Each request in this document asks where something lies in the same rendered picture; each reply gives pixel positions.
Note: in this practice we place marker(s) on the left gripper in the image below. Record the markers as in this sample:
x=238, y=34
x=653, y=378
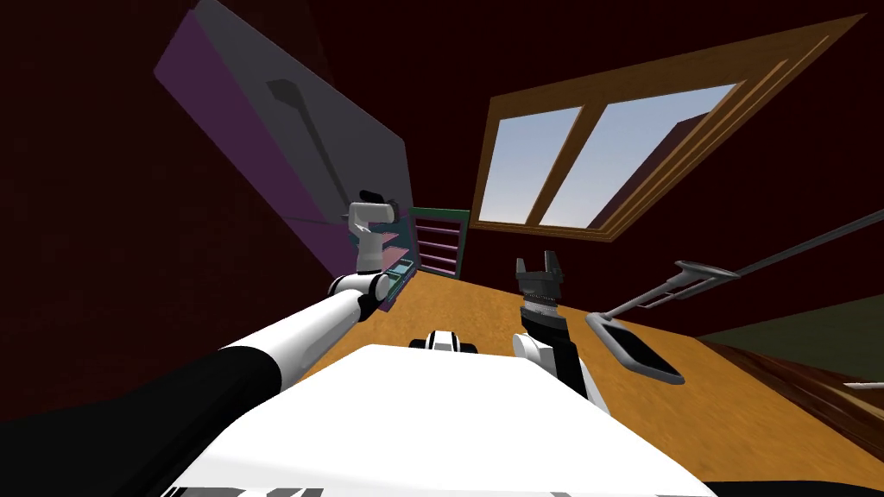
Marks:
x=384, y=207

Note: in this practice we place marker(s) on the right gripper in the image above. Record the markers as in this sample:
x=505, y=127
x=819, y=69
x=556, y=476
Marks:
x=541, y=284

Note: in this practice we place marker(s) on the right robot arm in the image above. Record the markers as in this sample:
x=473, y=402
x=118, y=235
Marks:
x=559, y=352

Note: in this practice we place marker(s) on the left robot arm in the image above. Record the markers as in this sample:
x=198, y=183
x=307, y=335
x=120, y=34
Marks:
x=290, y=342

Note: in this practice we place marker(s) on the green shelf with purple boards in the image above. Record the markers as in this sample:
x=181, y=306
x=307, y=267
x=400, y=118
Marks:
x=439, y=241

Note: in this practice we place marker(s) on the grey and purple cupboard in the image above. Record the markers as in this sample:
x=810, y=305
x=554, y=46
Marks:
x=276, y=172

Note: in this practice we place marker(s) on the grey desk lamp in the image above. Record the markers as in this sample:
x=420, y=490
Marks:
x=639, y=352

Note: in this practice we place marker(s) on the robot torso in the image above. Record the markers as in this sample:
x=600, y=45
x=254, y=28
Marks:
x=428, y=421

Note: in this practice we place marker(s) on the brown wooden window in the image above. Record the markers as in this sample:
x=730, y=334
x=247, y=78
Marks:
x=621, y=83

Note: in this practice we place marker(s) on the orange wooden desk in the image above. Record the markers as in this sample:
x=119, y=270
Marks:
x=697, y=428

